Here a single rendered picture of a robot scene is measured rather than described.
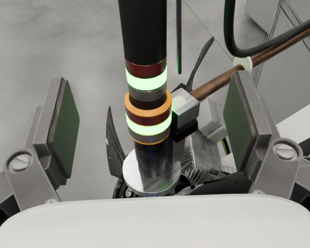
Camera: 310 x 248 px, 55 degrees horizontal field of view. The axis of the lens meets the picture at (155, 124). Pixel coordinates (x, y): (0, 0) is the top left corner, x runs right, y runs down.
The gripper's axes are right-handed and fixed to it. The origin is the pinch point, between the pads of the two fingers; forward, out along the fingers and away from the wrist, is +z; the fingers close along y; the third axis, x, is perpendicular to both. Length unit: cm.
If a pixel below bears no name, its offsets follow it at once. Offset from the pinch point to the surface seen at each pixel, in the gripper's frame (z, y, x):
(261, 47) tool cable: 18.6, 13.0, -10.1
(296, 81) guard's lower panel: 96, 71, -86
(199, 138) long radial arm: 39, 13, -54
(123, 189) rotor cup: 20.2, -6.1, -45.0
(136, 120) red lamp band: 7.9, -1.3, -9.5
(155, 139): 7.6, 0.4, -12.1
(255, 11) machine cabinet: 279, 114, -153
